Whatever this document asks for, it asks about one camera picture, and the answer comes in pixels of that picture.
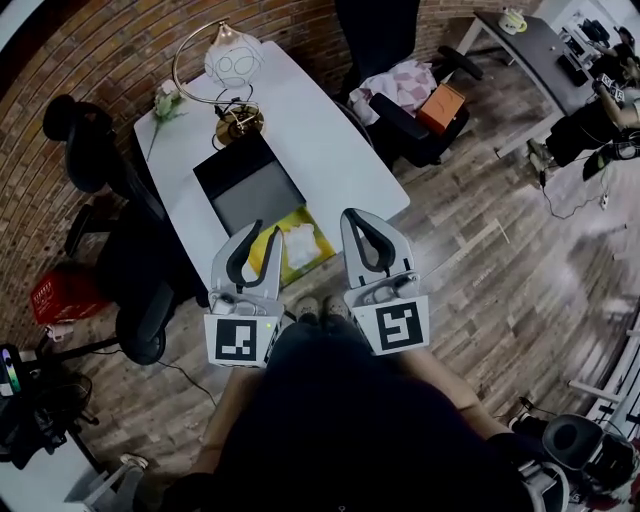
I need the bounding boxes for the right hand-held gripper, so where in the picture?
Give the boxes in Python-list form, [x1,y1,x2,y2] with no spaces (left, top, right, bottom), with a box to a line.
[339,207,431,358]

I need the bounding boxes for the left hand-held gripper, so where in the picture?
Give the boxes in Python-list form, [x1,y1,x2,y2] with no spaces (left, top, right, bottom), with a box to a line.
[202,218,287,372]

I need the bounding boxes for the black box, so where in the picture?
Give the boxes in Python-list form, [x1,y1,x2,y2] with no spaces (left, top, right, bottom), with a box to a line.
[192,130,308,237]

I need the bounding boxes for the person's left forearm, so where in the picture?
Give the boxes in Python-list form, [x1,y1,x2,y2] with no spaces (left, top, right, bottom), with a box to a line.
[198,367,267,481]

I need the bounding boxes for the person's right forearm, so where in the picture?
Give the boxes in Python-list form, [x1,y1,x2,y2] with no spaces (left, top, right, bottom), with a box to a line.
[398,347,497,442]

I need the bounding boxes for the orange cardboard box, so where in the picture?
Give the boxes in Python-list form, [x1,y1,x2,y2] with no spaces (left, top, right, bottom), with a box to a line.
[415,82,467,136]

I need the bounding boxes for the red box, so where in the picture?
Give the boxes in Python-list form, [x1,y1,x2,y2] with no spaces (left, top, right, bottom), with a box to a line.
[30,269,110,327]

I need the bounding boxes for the yellow green flat packet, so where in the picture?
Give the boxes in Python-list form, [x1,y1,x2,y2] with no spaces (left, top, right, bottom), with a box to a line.
[248,206,338,289]

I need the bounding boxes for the person's right shoe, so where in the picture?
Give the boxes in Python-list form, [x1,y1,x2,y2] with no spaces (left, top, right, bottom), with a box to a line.
[321,294,352,322]

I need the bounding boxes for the person's shoe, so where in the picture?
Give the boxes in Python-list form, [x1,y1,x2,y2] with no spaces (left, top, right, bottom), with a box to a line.
[321,294,352,322]
[291,294,322,327]

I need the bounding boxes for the person's left shoe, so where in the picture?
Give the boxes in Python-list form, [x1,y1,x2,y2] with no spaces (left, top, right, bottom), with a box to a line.
[291,294,322,327]

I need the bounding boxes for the black office chair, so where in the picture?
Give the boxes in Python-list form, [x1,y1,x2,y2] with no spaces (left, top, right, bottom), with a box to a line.
[333,0,485,170]
[41,93,202,367]

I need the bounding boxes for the pink white checkered cloth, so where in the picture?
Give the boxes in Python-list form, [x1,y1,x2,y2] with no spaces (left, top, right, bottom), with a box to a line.
[347,59,437,127]

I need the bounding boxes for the person's dark clothing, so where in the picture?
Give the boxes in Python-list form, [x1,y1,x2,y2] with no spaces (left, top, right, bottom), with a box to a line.
[162,319,551,512]

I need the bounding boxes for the white artificial flower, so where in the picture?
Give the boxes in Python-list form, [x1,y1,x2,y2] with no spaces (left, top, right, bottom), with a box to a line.
[145,79,189,162]

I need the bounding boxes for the gold arc lamp white globe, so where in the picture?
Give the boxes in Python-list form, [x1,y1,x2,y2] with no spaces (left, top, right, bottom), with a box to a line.
[171,17,267,149]

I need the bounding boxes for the phone on stand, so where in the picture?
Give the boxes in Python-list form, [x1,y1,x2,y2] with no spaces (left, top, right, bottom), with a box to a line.
[0,343,25,399]

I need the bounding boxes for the dark desk white legs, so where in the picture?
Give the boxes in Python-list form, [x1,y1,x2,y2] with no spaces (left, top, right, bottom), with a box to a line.
[456,10,602,159]

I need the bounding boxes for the black tripod equipment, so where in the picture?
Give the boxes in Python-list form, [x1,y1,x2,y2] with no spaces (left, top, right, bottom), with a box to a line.
[0,368,104,472]

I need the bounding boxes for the white mug yellow rim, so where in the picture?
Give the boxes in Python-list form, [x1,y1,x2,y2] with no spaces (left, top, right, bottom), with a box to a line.
[500,6,529,35]

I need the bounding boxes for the white metal rack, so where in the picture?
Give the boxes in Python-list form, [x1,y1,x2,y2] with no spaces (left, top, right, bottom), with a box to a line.
[568,324,640,427]

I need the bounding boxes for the grey black padded device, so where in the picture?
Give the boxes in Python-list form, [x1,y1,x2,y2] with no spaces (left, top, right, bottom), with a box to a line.
[541,413,637,487]

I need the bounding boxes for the black devices on desk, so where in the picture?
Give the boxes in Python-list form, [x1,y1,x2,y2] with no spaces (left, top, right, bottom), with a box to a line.
[555,17,614,89]

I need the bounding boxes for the black floor cable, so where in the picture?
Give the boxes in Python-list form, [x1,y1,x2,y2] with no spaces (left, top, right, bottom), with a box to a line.
[88,343,222,407]

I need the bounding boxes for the black lamp cable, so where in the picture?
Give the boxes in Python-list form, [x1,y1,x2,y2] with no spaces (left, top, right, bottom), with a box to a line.
[211,83,257,152]

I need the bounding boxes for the thin cable with white plug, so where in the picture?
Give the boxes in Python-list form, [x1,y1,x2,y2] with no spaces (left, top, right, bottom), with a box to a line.
[536,168,612,222]

